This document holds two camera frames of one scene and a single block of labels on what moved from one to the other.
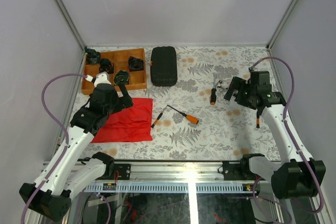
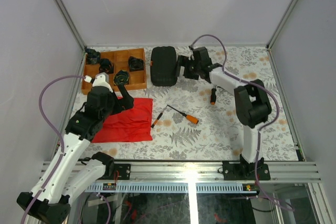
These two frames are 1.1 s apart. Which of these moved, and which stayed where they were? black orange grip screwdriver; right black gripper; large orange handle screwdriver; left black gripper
Moved: right black gripper
Stayed: left black gripper; large orange handle screwdriver; black orange grip screwdriver
